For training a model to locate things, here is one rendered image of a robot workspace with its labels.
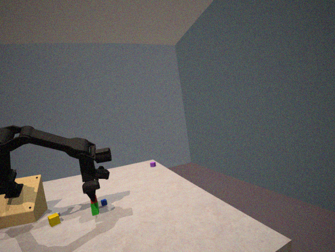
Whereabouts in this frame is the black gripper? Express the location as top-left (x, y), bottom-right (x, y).
top-left (80, 164), bottom-right (100, 202)

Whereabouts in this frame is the green block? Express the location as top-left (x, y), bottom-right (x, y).
top-left (91, 202), bottom-right (99, 210)
top-left (91, 207), bottom-right (99, 215)

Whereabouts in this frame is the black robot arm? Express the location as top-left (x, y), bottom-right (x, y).
top-left (0, 125), bottom-right (111, 198)

